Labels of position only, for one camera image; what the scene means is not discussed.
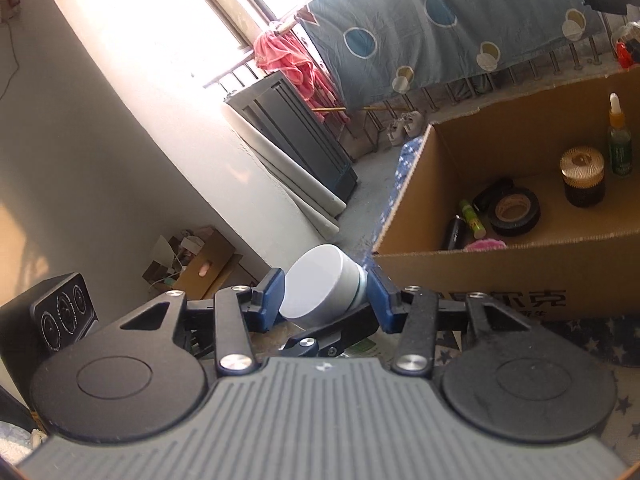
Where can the cluttered cardboard box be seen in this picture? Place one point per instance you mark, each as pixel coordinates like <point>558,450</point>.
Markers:
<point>205,265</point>

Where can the small green tube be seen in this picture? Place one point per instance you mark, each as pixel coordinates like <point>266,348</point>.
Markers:
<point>472,217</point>

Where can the grey cabinet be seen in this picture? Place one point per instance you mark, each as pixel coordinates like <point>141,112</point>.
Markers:
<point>300,135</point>

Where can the black tape roll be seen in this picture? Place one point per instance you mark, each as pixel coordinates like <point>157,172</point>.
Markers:
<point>525,222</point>

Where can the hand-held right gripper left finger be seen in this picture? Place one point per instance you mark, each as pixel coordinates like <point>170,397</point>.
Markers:
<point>274,292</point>

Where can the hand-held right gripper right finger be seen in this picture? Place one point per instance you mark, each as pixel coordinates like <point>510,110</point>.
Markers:
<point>377,300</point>

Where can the black tube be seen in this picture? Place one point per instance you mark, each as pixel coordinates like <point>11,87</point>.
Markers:
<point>453,232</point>

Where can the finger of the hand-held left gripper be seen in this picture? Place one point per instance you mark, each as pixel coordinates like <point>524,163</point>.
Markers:
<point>335,332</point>

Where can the grey sheet with circles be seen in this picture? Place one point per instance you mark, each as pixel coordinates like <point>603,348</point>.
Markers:
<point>425,35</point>

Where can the star printed blanket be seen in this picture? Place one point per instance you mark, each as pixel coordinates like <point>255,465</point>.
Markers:
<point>620,345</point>

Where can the red plastic item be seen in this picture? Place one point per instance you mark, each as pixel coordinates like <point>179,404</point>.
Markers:
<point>625,50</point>

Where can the pink hanging clothes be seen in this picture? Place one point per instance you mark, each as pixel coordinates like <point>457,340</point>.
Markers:
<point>285,60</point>

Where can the white towel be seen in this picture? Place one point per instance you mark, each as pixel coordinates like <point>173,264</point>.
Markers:
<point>17,440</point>

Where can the wooden pole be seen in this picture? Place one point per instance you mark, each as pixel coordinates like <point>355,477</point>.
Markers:
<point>350,108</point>

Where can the black jar gold lid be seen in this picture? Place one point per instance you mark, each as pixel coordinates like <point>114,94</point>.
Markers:
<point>582,180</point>

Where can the green dropper bottle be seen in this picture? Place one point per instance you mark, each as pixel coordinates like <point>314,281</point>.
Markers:
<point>620,150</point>

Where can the metal railing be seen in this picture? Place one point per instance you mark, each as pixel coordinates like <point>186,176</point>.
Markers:
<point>550,67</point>

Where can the white rolled panels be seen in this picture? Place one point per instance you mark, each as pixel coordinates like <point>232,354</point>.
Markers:
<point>295,195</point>

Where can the grey shoe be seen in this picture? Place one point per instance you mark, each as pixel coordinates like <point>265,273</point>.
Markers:
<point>414,122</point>
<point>395,127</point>

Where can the white bottle green label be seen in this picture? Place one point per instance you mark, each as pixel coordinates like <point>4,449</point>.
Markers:
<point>320,290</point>

